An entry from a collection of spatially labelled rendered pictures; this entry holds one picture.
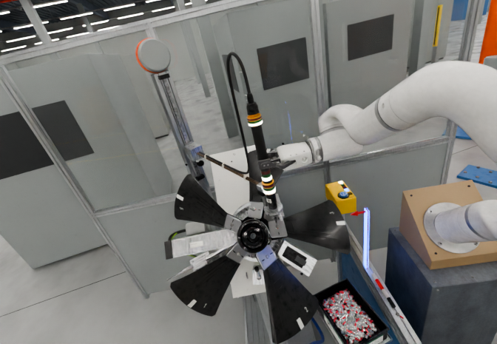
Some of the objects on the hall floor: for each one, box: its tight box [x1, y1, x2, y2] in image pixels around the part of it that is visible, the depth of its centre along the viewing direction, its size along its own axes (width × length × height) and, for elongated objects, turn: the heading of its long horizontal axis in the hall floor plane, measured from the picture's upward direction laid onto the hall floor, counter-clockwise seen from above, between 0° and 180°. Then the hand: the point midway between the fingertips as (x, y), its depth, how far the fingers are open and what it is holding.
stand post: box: [255, 291, 287, 344], centre depth 133 cm, size 4×9×91 cm, turn 116°
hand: (263, 160), depth 78 cm, fingers closed on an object, 4 cm apart
